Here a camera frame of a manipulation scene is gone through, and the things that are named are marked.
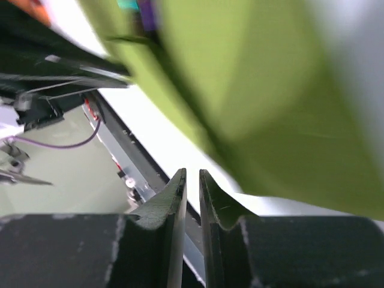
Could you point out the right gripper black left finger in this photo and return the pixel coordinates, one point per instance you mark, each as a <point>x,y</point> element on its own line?
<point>141,249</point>

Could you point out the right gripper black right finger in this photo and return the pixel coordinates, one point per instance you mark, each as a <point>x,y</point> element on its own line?
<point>243,249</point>

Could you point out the green paper napkin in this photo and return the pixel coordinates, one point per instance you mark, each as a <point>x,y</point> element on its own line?
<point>282,101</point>

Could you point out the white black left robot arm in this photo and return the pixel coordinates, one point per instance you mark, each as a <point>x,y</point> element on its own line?
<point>43,75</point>

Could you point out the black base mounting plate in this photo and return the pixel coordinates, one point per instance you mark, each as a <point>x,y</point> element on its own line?
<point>145,179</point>

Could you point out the orange plastic basket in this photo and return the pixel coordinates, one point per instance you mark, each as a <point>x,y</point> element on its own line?
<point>34,8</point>

